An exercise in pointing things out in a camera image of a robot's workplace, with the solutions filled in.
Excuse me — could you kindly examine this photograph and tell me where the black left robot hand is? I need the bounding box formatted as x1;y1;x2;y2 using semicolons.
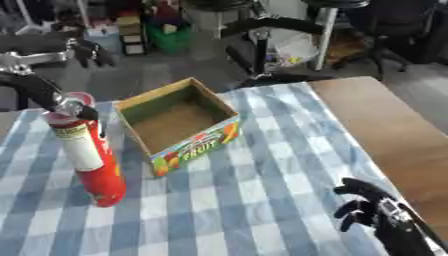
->
0;71;100;122

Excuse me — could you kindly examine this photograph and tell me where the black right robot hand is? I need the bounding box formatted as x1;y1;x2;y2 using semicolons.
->
332;177;405;234

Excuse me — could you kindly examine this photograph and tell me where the red bottle with white label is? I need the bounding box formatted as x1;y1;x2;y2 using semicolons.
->
40;92;128;208

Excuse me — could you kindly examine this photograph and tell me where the pale blue box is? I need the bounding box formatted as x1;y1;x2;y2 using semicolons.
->
84;25;123;52

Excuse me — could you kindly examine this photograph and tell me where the cardboard box with fruit print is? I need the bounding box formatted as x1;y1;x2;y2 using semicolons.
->
112;76;244;178

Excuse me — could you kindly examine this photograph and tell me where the green plastic bin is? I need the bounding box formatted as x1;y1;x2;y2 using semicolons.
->
143;21;195;55

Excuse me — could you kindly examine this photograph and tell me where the clear plastic bag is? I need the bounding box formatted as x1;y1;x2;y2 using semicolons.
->
267;30;322;68

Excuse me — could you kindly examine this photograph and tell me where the white table leg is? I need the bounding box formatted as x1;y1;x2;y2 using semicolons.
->
313;7;342;72

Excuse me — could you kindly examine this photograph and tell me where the black swivel chair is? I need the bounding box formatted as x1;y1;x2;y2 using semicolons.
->
341;0;448;81

